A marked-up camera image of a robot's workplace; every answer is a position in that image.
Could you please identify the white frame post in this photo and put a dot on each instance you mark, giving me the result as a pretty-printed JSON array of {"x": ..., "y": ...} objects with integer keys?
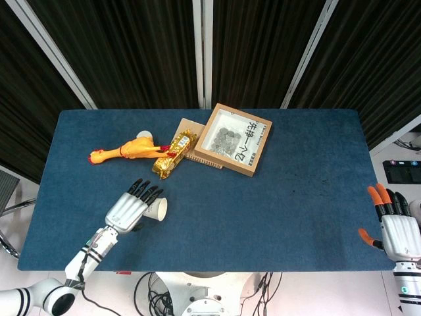
[
  {"x": 310, "y": 56},
  {"x": 394, "y": 136},
  {"x": 203, "y": 52},
  {"x": 52, "y": 56}
]

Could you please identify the white card black characters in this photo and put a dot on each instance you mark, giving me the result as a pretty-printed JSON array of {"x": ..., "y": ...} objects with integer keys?
[{"x": 250, "y": 138}]

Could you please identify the grey metal chair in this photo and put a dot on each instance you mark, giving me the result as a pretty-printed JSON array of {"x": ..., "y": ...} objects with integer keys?
[{"x": 8, "y": 187}]

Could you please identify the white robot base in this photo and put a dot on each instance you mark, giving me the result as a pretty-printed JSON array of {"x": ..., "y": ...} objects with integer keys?
[{"x": 204, "y": 293}]

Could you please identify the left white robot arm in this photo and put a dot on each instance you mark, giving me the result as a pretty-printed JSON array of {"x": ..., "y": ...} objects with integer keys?
[{"x": 95, "y": 248}]

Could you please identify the blue table cloth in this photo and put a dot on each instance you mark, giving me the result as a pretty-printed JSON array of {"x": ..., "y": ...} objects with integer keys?
[{"x": 263, "y": 214}]

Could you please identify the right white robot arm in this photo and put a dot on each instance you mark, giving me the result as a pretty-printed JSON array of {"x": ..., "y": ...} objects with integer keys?
[{"x": 408, "y": 286}]

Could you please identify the brown spiral notebook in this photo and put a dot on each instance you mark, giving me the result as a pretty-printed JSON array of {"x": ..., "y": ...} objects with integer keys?
[{"x": 189, "y": 126}]

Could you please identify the black flat device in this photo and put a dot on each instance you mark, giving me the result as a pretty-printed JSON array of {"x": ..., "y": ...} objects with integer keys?
[{"x": 403, "y": 171}]

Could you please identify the pile of silver coins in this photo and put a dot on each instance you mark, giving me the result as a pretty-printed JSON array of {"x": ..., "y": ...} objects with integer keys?
[{"x": 225, "y": 140}]

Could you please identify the small white round object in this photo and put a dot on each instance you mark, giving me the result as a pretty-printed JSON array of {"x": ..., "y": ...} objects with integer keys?
[{"x": 144, "y": 134}]

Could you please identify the gold biscuit pack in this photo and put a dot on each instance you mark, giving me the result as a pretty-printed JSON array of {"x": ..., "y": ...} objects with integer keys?
[{"x": 174, "y": 151}]

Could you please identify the wooden shadow box frame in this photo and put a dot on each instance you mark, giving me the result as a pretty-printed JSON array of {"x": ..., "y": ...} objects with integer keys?
[{"x": 230, "y": 167}]

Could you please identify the right silver orange-tipped robot hand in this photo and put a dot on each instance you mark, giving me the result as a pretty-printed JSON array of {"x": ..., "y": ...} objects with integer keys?
[{"x": 401, "y": 237}]

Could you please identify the white paper cup blue stripe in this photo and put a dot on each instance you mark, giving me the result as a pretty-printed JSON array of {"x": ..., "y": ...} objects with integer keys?
[{"x": 158, "y": 210}]

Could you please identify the yellow rubber chicken toy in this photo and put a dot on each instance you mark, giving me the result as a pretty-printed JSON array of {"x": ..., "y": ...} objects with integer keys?
[{"x": 138, "y": 148}]

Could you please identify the black pleated curtain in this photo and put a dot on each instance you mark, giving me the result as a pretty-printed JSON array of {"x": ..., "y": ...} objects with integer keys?
[
  {"x": 131, "y": 49},
  {"x": 19, "y": 98},
  {"x": 378, "y": 66},
  {"x": 260, "y": 49}
]

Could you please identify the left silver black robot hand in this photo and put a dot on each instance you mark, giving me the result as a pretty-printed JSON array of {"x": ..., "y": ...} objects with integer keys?
[{"x": 126, "y": 210}]

